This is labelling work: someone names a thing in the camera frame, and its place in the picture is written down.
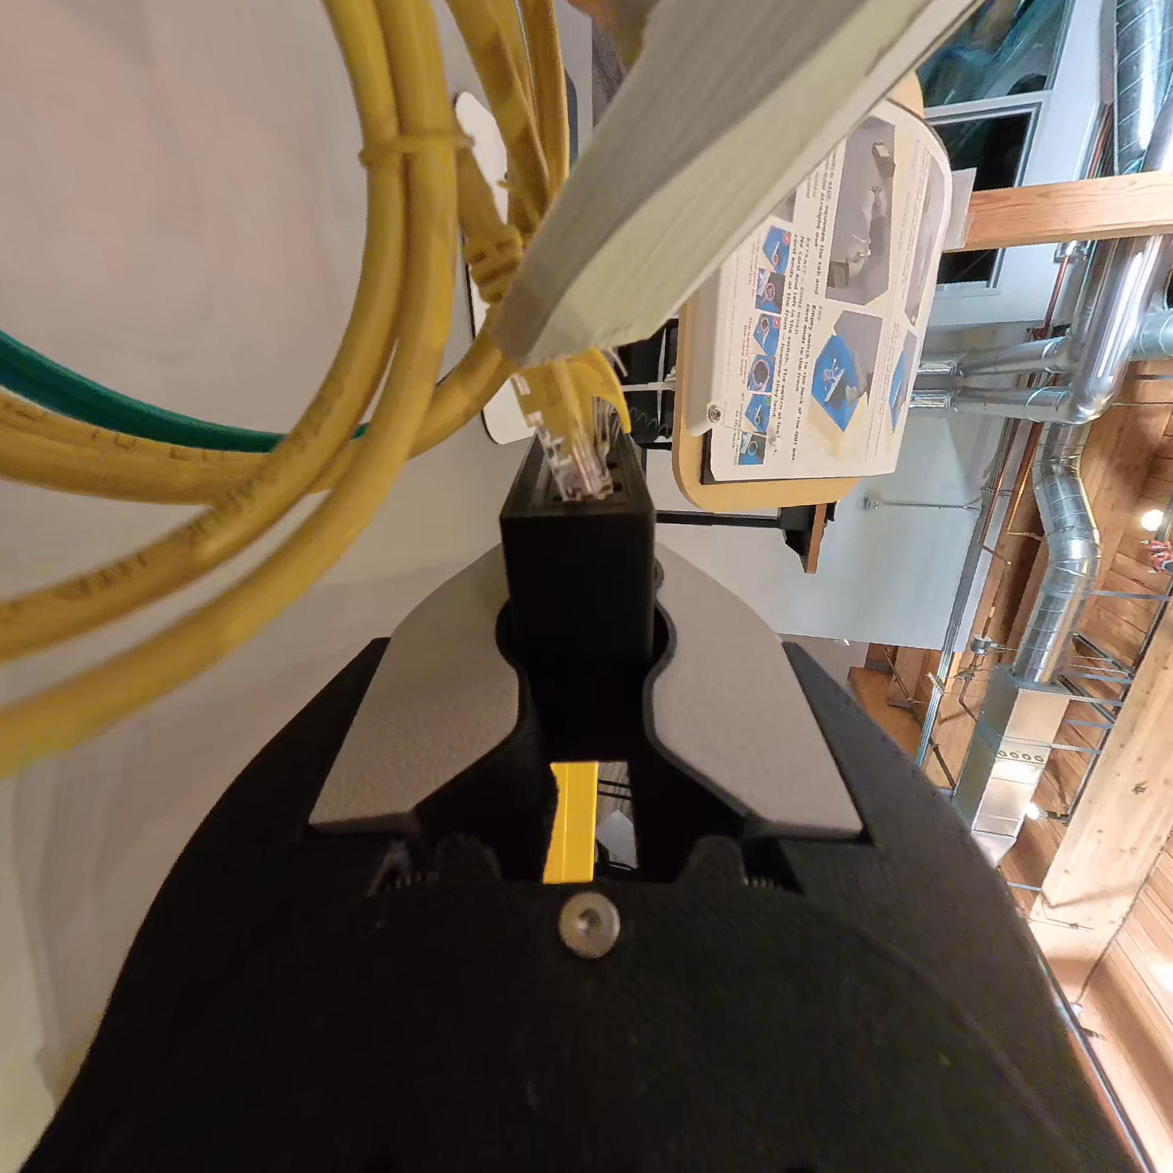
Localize yellow ethernet cable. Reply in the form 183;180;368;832
0;0;636;780

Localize green ethernet cable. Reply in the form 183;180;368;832
0;329;372;455

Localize silver ventilation duct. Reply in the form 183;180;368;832
1112;0;1173;180

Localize silver pipe duct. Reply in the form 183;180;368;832
912;233;1173;684

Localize wooden ceiling beam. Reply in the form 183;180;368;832
967;174;1173;250

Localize black board support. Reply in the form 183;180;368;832
655;498;837;575

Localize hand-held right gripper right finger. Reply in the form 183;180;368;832
637;544;869;885

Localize wooden display board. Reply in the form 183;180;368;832
672;71;961;514

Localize metal air duct box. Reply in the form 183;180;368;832
953;664;1069;836

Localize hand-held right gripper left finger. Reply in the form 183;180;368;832
308;547;552;885

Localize black network switch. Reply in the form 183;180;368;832
499;430;661;766

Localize yellow plastic bin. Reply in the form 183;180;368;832
542;761;602;885

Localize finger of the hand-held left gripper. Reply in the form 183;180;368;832
489;0;989;370

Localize printed instruction sheet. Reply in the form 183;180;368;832
706;99;957;484

